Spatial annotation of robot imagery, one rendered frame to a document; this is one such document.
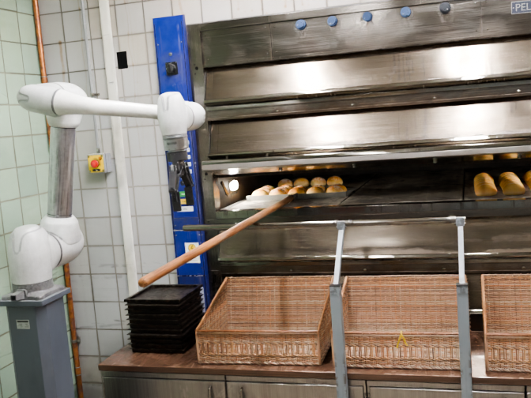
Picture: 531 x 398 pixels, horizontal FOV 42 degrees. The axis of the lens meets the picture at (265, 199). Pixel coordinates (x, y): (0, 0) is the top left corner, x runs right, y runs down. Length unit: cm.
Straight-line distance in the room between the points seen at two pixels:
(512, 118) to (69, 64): 219
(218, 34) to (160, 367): 158
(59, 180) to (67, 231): 21
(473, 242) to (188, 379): 141
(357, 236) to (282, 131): 62
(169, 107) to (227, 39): 98
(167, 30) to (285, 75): 62
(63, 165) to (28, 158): 76
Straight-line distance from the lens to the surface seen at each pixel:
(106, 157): 359
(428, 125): 317
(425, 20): 321
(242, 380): 300
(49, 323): 283
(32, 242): 279
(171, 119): 247
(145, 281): 200
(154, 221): 357
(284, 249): 334
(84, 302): 387
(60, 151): 290
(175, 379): 312
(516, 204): 320
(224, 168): 322
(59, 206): 294
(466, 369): 275
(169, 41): 345
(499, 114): 318
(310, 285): 332
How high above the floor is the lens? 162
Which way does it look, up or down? 7 degrees down
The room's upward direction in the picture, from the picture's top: 5 degrees counter-clockwise
